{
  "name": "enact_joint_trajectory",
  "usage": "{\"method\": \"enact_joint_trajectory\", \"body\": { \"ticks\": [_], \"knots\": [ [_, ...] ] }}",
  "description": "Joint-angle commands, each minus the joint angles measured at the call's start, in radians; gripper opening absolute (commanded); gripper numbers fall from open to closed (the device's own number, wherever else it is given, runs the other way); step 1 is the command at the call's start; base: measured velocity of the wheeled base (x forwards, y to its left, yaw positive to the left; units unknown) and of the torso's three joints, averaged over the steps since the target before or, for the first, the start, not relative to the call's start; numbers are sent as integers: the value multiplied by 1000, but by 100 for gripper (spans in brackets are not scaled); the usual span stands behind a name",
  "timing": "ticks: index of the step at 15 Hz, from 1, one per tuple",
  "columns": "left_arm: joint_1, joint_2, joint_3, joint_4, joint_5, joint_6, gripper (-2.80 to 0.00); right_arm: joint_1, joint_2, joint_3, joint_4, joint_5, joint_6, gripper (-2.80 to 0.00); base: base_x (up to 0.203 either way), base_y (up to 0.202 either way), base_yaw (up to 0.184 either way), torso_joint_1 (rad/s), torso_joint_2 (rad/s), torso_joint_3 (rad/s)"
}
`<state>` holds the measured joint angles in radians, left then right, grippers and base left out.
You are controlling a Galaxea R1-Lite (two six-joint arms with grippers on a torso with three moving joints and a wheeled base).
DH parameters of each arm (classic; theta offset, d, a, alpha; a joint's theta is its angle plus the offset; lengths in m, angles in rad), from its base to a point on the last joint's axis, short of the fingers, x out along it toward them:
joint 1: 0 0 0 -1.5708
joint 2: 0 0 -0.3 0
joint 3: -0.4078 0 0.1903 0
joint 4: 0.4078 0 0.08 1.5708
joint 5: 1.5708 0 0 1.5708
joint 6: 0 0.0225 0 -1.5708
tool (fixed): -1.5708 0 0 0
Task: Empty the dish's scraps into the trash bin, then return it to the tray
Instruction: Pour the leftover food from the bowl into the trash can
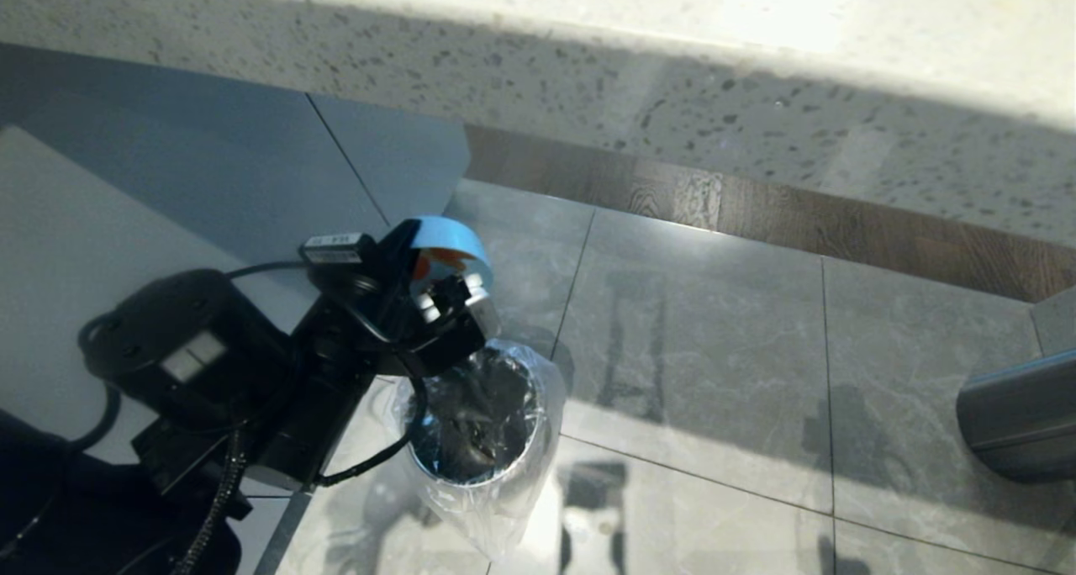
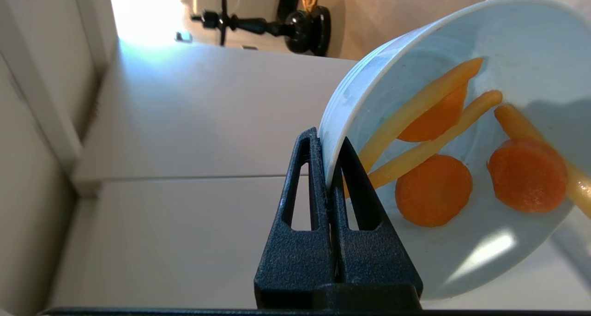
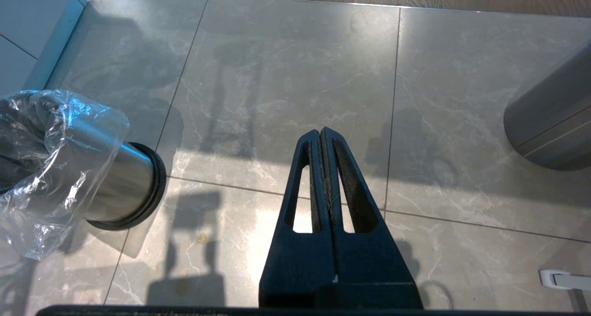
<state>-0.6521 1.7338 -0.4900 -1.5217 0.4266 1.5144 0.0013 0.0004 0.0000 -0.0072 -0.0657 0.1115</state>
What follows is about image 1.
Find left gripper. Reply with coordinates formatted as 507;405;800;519
249;272;500;490

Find blue cup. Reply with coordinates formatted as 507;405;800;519
403;215;493;309

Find orange food scraps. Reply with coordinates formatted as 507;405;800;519
415;251;468;283

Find round metal trash bin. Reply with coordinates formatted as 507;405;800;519
407;345;556;485

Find trash bin with plastic liner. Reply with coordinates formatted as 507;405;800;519
382;338;571;561

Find speckled stone counter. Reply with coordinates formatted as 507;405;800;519
0;0;1076;250

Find grey blue cabinet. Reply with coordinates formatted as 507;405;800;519
0;40;472;266

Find wooden counter panel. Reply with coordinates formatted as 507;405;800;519
462;124;1076;303

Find grey metal cylinder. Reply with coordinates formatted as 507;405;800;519
956;348;1076;485

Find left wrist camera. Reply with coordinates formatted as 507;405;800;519
299;232;381;300

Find black corrugated cable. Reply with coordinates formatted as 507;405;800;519
171;428;250;575

